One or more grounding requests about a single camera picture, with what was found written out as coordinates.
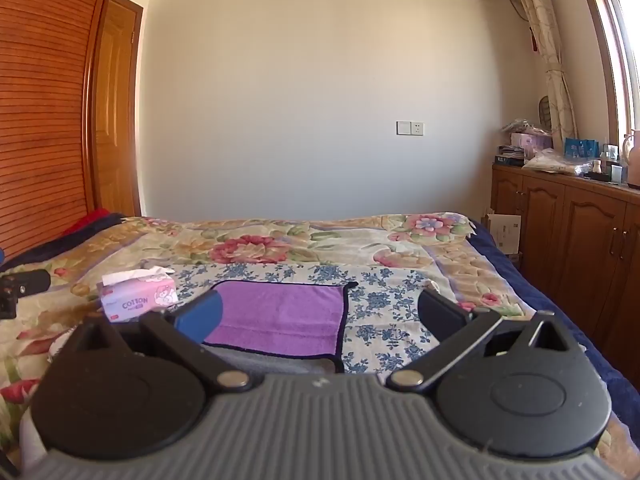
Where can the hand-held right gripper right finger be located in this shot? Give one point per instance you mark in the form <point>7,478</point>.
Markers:
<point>442,316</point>

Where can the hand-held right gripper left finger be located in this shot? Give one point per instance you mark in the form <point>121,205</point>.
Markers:
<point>200,317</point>

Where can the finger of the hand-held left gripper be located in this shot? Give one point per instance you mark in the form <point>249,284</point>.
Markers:
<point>30,281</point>

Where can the purple towel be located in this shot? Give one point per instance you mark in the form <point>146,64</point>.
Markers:
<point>280,312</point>

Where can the dark blue cloth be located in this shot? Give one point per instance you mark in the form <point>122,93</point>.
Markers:
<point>60,245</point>

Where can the pink tissue pack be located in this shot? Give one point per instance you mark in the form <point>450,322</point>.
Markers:
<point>137,295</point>

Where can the grey towel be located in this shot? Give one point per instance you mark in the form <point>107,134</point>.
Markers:
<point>270,359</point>

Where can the red cloth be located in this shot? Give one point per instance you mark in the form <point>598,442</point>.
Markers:
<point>87,220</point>

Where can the cardboard box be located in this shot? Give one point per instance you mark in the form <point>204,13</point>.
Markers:
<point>506,232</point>

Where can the floral bed blanket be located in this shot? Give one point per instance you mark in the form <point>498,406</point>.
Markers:
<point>300,240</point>

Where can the navy blue bed sheet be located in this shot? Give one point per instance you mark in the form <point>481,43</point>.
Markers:
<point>575,320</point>

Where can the wooden cabinet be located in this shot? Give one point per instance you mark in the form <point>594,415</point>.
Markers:
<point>575,240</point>

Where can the wooden louvred wardrobe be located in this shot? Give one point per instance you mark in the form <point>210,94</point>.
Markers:
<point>40,110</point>

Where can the stack of books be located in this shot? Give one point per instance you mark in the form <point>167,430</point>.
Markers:
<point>509,155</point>

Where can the clear plastic bag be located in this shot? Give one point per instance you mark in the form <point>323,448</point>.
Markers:
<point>555,160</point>

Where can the wooden door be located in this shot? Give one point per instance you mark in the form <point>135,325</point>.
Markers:
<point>117,110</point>

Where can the pink box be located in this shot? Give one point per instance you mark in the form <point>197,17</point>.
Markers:
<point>529,141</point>

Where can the blue box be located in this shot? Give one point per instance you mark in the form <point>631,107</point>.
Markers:
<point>581,148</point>

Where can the grey small box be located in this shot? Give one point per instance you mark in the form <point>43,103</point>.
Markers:
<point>617,174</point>

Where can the pink thermos jug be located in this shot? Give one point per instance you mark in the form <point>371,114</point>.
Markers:
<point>634,160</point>

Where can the patterned beige curtain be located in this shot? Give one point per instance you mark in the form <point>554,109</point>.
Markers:
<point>550,60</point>

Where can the red hanging ornament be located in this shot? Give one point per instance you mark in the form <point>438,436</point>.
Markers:
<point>533,40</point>

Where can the wooden framed window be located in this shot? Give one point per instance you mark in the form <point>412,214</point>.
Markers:
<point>617,50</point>

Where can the white wall switch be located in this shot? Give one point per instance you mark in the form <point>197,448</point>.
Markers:
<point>410,128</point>

